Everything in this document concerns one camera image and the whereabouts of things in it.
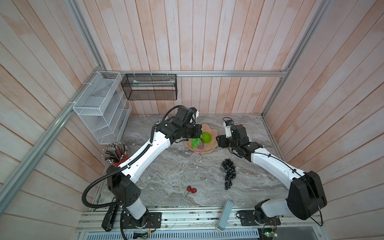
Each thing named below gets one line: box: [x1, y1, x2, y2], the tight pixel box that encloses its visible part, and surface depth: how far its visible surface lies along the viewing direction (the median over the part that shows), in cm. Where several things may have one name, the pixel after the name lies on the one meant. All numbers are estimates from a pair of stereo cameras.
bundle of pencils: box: [101, 141, 128, 163], surface depth 83 cm
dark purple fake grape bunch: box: [222, 158, 237, 190], surface depth 87 cm
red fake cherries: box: [184, 185, 197, 197], surface depth 83 cm
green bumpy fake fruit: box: [201, 132, 212, 144], surface depth 101 cm
